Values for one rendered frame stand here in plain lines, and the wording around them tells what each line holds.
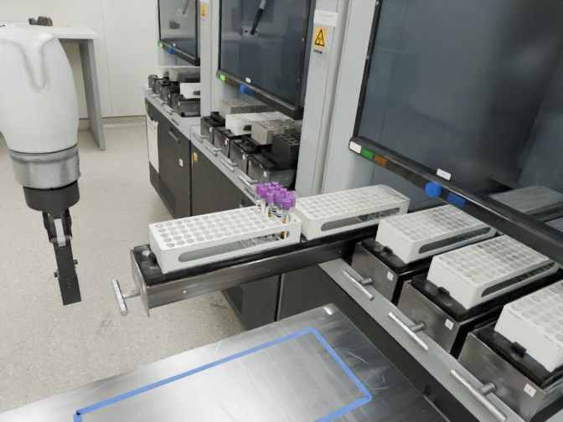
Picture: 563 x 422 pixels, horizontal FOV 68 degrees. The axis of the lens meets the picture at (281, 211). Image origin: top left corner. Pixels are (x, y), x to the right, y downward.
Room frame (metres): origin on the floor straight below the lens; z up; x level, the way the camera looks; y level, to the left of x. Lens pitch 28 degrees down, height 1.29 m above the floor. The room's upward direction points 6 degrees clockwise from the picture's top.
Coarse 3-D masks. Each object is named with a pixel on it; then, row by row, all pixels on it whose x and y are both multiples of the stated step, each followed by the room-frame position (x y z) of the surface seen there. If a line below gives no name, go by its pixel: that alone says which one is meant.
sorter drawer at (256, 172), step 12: (252, 156) 1.26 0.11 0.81; (264, 156) 1.28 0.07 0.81; (252, 168) 1.25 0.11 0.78; (264, 168) 1.18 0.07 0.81; (276, 168) 1.19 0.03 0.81; (288, 168) 1.21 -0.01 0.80; (240, 180) 1.22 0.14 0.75; (252, 180) 1.20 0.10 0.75; (264, 180) 1.18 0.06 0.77; (276, 180) 1.17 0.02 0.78; (288, 180) 1.20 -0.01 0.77
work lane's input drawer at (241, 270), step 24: (312, 240) 0.77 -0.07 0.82; (336, 240) 0.80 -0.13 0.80; (360, 240) 0.83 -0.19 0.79; (144, 264) 0.63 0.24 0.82; (216, 264) 0.65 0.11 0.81; (240, 264) 0.68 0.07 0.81; (264, 264) 0.70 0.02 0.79; (288, 264) 0.73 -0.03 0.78; (312, 264) 0.76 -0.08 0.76; (120, 288) 0.63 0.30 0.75; (144, 288) 0.58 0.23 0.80; (168, 288) 0.59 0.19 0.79; (192, 288) 0.62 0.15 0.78; (216, 288) 0.64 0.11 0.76
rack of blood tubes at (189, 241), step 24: (216, 216) 0.76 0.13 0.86; (240, 216) 0.77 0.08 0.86; (264, 216) 0.77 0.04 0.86; (168, 240) 0.65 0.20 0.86; (192, 240) 0.66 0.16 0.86; (216, 240) 0.66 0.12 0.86; (240, 240) 0.75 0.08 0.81; (264, 240) 0.74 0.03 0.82; (288, 240) 0.75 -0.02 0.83; (168, 264) 0.61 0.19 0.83; (192, 264) 0.64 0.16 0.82
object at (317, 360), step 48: (240, 336) 0.47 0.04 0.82; (288, 336) 0.48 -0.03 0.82; (336, 336) 0.49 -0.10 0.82; (96, 384) 0.36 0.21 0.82; (144, 384) 0.37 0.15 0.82; (192, 384) 0.37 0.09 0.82; (240, 384) 0.38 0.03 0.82; (288, 384) 0.39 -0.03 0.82; (336, 384) 0.40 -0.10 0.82; (384, 384) 0.40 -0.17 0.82
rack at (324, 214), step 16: (336, 192) 0.93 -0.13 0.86; (352, 192) 0.96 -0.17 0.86; (368, 192) 0.96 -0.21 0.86; (384, 192) 0.96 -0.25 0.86; (304, 208) 0.83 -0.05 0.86; (320, 208) 0.83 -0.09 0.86; (336, 208) 0.84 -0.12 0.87; (352, 208) 0.85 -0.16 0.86; (368, 208) 0.86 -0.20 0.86; (384, 208) 0.89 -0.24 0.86; (400, 208) 0.92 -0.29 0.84; (304, 224) 0.79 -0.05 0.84; (320, 224) 0.79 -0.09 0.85; (336, 224) 0.87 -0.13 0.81; (352, 224) 0.88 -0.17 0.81; (368, 224) 0.86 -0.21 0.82
